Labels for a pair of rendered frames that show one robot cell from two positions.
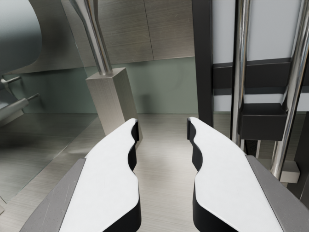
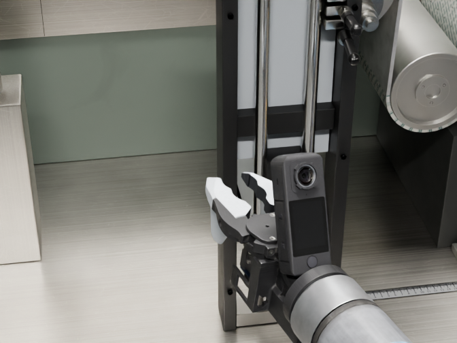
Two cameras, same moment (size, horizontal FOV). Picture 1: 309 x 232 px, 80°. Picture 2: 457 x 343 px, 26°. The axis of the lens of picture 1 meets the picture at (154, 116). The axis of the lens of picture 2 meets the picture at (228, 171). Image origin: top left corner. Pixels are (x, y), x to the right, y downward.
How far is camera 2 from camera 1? 95 cm
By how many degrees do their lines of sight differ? 27
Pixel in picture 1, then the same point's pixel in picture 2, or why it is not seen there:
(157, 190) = (128, 308)
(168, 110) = (73, 152)
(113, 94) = (17, 136)
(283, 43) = (296, 92)
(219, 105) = (239, 152)
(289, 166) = not seen: hidden behind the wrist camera
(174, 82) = (94, 86)
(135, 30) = not seen: outside the picture
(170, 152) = (122, 244)
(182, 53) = (114, 23)
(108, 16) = not seen: outside the picture
